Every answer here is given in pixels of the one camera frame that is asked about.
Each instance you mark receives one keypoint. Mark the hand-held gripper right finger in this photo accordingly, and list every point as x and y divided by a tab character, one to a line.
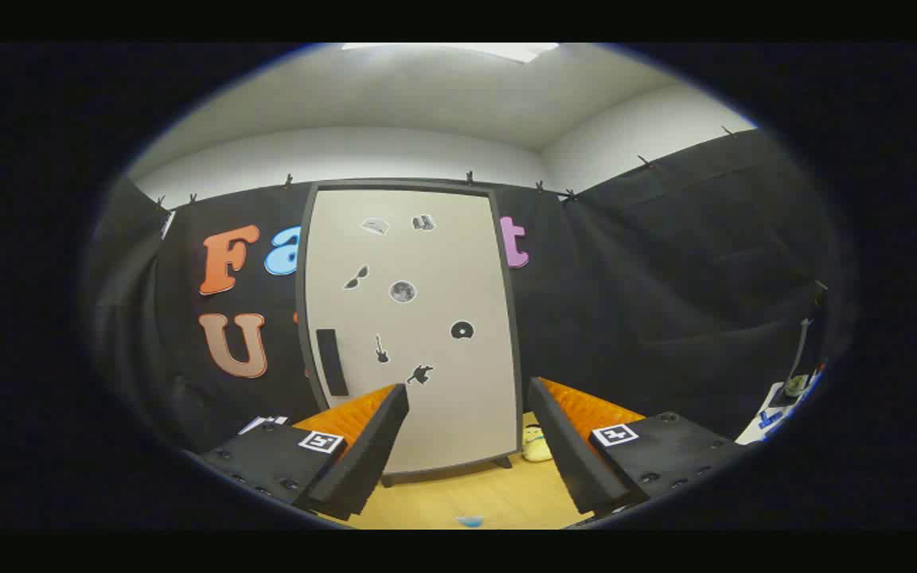
566	454

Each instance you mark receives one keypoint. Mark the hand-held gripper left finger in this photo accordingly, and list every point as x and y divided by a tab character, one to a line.
363	461

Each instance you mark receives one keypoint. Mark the white cabinet door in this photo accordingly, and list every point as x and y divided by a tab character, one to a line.
458	398

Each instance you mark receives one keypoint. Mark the yellow plush toy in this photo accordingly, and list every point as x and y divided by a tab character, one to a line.
536	447

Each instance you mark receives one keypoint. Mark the white striped card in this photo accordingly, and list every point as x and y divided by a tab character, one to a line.
263	423

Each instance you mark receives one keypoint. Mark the white and blue papers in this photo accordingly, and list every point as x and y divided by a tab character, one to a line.
761	418

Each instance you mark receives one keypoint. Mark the dark stand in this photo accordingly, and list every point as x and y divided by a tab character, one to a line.
801	350

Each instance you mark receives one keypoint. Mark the dark grey cabinet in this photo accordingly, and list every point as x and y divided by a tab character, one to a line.
395	184

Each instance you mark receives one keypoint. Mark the ceiling light panel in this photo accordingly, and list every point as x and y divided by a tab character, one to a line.
458	49

